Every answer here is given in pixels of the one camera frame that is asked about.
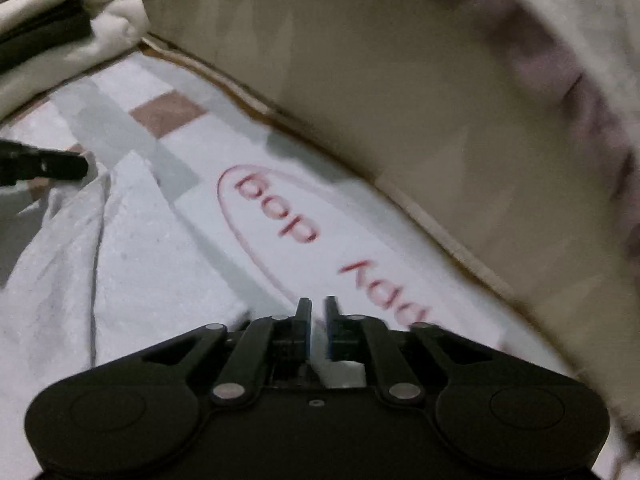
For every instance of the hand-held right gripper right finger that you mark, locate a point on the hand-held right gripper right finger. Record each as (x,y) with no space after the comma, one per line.
(330,335)

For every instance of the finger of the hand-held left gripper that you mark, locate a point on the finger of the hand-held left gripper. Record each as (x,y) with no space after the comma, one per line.
(50,164)

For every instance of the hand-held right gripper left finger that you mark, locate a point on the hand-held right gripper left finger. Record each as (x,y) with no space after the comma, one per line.
(306,332)

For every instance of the white towel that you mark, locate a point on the white towel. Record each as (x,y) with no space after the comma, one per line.
(150,260)

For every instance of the folded black garment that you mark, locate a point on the folded black garment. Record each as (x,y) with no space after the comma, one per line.
(45,30)

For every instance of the folded white garment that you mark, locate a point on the folded white garment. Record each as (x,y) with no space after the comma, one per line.
(120,25)

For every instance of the beige headboard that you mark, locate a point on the beige headboard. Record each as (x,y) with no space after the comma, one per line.
(375,60)

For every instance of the white red plush blanket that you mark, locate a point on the white red plush blanket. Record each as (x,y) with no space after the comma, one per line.
(600,35)

